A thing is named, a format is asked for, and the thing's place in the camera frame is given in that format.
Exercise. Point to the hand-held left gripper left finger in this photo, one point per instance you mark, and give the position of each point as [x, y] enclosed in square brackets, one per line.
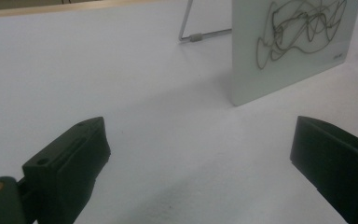
[65, 168]

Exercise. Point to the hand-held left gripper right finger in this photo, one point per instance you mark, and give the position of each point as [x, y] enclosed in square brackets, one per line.
[338, 168]

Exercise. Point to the white glass whiteboard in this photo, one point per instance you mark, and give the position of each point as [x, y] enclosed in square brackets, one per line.
[248, 68]

